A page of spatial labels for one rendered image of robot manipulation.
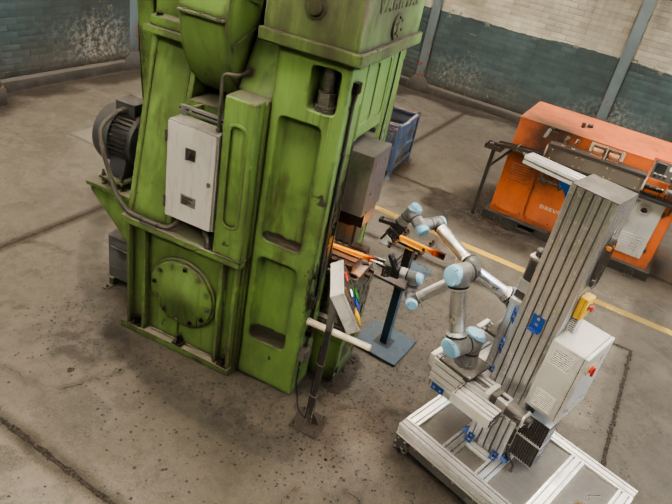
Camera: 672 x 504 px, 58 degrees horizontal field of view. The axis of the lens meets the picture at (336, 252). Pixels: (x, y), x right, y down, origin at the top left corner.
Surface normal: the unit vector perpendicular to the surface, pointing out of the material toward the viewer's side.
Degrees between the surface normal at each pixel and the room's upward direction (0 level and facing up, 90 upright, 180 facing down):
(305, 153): 89
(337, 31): 90
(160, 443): 0
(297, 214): 89
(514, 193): 90
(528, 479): 0
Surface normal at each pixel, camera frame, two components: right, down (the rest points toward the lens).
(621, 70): -0.50, 0.37
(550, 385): -0.70, 0.26
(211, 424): 0.18, -0.84
